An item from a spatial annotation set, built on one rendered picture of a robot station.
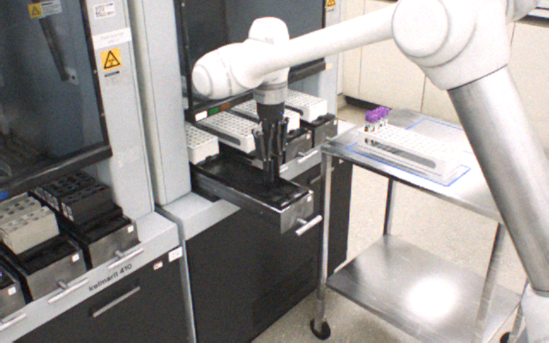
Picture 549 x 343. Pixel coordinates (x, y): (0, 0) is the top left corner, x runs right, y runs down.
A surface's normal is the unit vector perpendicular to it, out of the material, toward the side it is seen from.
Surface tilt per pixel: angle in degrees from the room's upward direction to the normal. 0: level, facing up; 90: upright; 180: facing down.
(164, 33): 90
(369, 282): 0
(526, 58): 90
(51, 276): 90
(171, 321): 90
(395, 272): 0
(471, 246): 0
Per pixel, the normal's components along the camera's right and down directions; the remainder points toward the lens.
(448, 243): -0.01, -0.88
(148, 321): 0.75, 0.31
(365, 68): -0.67, 0.36
